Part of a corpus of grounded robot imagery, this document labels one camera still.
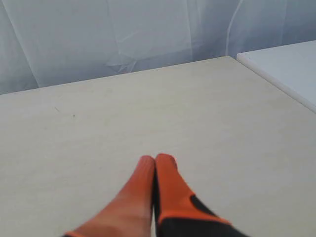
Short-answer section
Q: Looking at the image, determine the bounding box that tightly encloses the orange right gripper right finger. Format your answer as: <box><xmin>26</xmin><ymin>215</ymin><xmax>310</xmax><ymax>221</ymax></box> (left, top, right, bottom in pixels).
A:
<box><xmin>154</xmin><ymin>154</ymin><xmax>234</xmax><ymax>237</ymax></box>

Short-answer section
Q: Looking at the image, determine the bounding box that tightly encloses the white side table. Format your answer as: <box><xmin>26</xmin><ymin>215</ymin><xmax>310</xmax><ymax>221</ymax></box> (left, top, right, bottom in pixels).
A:
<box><xmin>237</xmin><ymin>40</ymin><xmax>316</xmax><ymax>112</ymax></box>

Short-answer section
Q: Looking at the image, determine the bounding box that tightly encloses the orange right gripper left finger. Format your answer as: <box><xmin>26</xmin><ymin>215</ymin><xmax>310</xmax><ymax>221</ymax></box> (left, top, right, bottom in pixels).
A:
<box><xmin>64</xmin><ymin>156</ymin><xmax>155</xmax><ymax>237</ymax></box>

